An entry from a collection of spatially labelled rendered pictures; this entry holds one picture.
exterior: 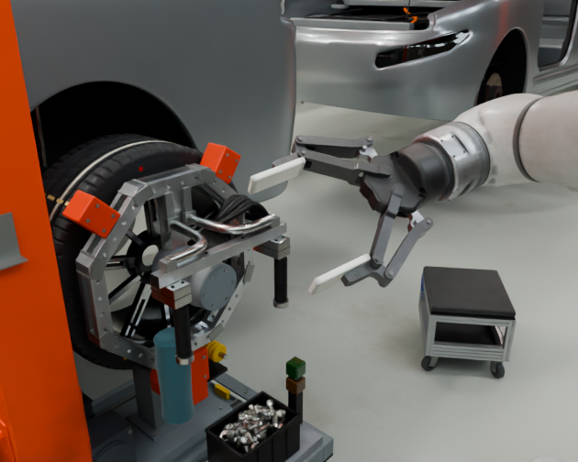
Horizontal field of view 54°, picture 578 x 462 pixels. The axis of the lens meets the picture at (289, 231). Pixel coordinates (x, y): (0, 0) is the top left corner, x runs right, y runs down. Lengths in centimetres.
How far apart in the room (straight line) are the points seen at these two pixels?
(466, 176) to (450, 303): 182
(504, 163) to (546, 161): 6
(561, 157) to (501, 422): 190
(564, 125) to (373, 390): 196
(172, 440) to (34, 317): 86
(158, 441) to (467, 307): 133
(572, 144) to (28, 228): 93
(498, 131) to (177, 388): 110
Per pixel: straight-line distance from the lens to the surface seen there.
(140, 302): 169
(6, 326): 124
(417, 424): 239
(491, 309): 252
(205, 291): 146
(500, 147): 73
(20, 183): 116
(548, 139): 68
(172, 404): 160
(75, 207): 139
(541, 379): 278
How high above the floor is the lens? 156
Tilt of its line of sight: 23 degrees down
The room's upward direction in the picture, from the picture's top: straight up
